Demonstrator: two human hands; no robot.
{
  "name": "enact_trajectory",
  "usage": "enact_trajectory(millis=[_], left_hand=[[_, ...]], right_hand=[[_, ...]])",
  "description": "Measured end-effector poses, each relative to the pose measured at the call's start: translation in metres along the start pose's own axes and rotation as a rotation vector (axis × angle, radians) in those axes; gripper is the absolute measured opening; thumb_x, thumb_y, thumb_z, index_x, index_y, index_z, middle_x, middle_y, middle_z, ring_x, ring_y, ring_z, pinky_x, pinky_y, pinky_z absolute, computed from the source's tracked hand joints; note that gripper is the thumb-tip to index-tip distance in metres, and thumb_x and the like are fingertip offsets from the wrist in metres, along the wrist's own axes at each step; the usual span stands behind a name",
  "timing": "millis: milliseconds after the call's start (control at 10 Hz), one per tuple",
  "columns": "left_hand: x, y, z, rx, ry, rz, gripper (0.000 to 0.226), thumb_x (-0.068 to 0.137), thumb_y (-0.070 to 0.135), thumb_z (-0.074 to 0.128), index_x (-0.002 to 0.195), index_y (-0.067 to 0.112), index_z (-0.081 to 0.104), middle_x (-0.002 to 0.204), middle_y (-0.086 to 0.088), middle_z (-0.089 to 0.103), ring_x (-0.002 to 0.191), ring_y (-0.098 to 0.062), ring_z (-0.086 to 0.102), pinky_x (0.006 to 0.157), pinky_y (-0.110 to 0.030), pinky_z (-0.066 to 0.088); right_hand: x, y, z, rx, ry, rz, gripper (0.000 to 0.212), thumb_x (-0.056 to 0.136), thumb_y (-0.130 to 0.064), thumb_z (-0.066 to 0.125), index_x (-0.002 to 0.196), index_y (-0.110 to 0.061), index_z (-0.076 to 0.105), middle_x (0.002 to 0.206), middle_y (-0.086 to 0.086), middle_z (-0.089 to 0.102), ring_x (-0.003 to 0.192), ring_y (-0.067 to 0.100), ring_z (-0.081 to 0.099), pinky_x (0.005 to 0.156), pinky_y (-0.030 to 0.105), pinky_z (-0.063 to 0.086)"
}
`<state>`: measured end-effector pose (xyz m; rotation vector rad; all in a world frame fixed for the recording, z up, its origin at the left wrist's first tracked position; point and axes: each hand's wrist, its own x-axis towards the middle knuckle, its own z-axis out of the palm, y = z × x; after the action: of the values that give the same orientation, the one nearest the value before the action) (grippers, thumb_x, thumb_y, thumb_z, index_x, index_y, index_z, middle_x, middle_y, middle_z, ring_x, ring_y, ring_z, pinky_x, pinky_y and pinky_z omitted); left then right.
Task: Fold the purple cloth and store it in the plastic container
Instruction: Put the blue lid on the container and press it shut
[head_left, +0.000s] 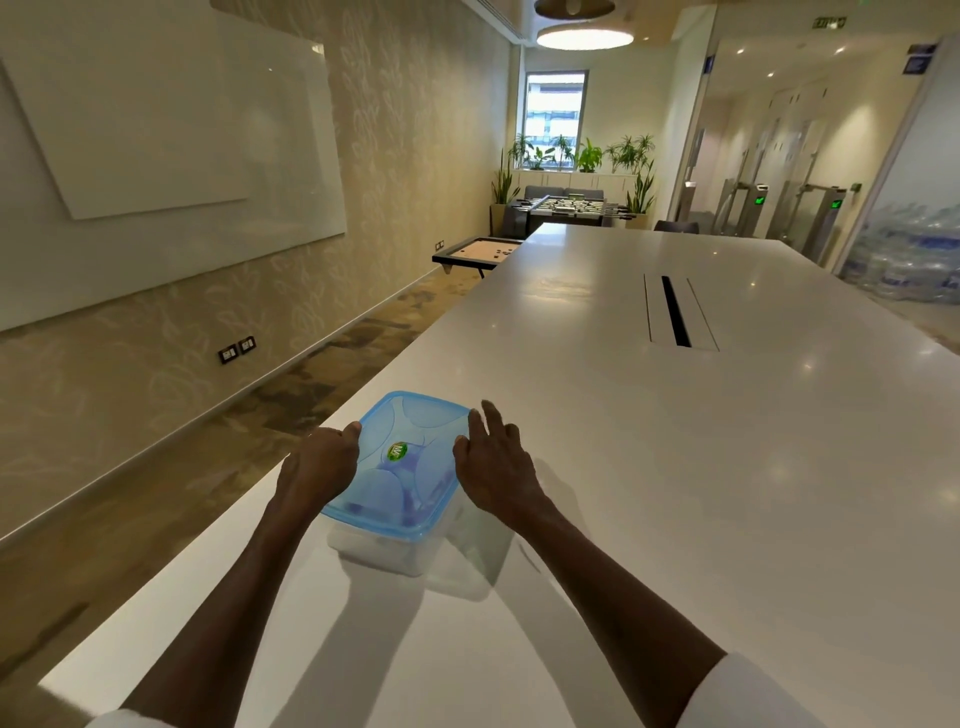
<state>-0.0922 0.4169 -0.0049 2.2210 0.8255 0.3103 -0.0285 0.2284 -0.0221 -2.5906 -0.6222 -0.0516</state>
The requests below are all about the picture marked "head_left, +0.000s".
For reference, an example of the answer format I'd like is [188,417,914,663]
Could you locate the person's left hand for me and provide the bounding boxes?
[273,421,363,520]

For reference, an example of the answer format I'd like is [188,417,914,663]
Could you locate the person's right hand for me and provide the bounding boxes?
[452,399,554,528]

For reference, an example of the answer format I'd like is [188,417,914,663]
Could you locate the blue plastic container lid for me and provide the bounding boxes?
[321,390,472,543]

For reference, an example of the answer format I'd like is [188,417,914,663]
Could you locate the person's left forearm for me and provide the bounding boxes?
[118,501,330,728]

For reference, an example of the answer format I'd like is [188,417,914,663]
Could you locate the person's right forearm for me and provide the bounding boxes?
[516,498,730,728]

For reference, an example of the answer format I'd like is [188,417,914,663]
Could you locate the clear plastic food container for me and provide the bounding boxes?
[326,487,468,579]

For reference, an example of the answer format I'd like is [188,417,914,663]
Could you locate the low carrom board table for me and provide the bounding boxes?
[431,235,525,279]

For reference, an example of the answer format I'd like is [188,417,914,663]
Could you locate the foosball table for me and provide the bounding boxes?
[516,194,637,231]

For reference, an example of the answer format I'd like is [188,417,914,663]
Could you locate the tall snake plant in pot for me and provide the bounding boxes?
[489,148,521,238]

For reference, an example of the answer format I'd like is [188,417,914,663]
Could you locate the grey sofa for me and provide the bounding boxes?
[522,185,606,203]

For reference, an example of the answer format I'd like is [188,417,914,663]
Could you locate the low white cabinet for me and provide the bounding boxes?
[516,169,640,201]

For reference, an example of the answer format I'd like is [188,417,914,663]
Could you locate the snake plant beside cabinet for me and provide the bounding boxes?
[624,159,658,229]

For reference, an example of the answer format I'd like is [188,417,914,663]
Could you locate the bushy green potted plant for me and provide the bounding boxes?
[605,133,657,176]

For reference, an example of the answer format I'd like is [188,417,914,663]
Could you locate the window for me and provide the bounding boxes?
[523,69,590,164]

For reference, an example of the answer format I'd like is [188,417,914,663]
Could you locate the grey entry turnstile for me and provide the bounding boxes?
[714,177,771,240]
[778,180,849,262]

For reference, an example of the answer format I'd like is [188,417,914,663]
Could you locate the round lit ceiling lamp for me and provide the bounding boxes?
[535,22,636,52]

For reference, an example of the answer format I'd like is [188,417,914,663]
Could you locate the ceiling air vent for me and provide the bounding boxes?
[463,0,528,43]

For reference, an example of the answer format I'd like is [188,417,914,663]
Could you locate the round brown ceiling lamp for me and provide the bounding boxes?
[533,0,617,21]

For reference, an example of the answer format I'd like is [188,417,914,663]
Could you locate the stack of water bottle packs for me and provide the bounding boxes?
[841,204,960,306]

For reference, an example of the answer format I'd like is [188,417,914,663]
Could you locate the table cable slot cover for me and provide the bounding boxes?
[642,273,720,353]

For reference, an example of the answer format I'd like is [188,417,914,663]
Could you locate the white glass wall board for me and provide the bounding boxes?
[0,0,348,333]

